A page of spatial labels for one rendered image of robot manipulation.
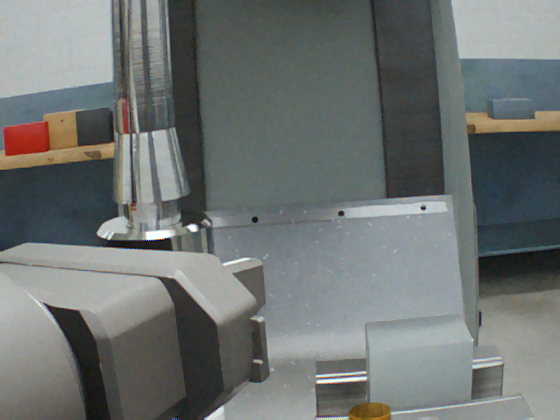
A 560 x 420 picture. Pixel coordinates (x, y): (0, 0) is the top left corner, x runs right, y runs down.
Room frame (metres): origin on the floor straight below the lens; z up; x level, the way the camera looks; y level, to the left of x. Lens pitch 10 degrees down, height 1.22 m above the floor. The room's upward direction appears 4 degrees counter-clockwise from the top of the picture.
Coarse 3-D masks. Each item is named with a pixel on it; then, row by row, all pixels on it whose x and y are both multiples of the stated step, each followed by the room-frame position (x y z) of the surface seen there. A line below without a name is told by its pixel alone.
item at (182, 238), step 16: (112, 224) 0.32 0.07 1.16; (176, 224) 0.31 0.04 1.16; (192, 224) 0.30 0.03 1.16; (208, 224) 0.31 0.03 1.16; (112, 240) 0.30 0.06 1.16; (128, 240) 0.29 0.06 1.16; (144, 240) 0.29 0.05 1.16; (160, 240) 0.29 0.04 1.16; (176, 240) 0.30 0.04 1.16; (192, 240) 0.30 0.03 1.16; (208, 240) 0.31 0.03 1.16
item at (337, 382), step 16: (480, 352) 0.48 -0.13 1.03; (496, 352) 0.48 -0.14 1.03; (320, 368) 0.49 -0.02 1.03; (336, 368) 0.49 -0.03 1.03; (352, 368) 0.49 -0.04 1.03; (480, 368) 0.46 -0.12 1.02; (496, 368) 0.46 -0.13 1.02; (320, 384) 0.47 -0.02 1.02; (336, 384) 0.47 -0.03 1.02; (352, 384) 0.47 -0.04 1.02; (480, 384) 0.46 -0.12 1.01; (496, 384) 0.46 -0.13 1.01; (320, 400) 0.47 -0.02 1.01; (336, 400) 0.47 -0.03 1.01; (352, 400) 0.47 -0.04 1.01
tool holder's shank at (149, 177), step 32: (128, 0) 0.30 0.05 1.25; (160, 0) 0.31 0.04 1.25; (128, 32) 0.30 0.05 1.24; (160, 32) 0.31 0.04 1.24; (128, 64) 0.30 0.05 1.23; (160, 64) 0.31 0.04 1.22; (128, 96) 0.30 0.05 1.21; (160, 96) 0.31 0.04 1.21; (128, 128) 0.30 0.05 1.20; (160, 128) 0.31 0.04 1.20; (128, 160) 0.30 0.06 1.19; (160, 160) 0.30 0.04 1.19; (128, 192) 0.30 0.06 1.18; (160, 192) 0.30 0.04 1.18; (128, 224) 0.31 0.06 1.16; (160, 224) 0.31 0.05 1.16
